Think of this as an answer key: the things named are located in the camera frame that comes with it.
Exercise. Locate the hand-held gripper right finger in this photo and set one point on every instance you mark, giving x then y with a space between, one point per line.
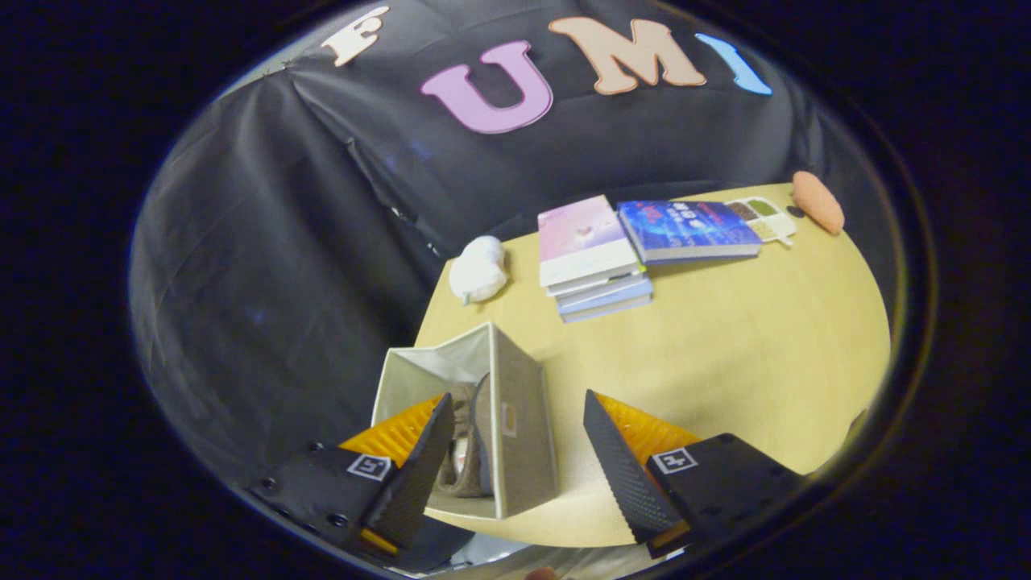
620 467

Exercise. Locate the grey fabric storage box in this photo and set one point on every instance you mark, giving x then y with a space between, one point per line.
523 435

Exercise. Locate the white fluffy plush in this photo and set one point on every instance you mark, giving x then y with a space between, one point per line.
478 270

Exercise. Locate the pale blue book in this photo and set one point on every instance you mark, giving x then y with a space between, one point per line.
608 294
608 311

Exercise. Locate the black backdrop cloth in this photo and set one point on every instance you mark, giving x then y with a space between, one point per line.
282 242

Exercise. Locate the pink cover book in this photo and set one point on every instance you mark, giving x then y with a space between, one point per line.
581 238

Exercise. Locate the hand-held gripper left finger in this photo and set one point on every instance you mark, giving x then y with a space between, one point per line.
419 475

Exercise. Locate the brown fuzzy slipper shoe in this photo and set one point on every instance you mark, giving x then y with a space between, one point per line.
465 419

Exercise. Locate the orange oval sponge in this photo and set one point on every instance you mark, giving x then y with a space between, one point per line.
817 201

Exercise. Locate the white compartment tray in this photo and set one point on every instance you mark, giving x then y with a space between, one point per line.
761 216

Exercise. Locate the blue cover book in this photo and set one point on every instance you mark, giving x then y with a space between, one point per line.
689 225

